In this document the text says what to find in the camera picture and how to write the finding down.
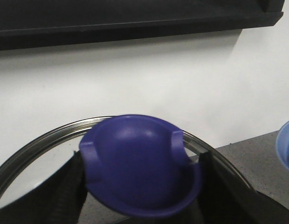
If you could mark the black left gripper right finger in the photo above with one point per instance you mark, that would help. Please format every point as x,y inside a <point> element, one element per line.
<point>227,197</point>

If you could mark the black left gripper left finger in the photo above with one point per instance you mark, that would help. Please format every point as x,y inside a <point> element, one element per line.
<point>58,200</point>

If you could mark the light blue ribbed cup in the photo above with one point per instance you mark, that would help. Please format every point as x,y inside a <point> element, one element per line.
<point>282,145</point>

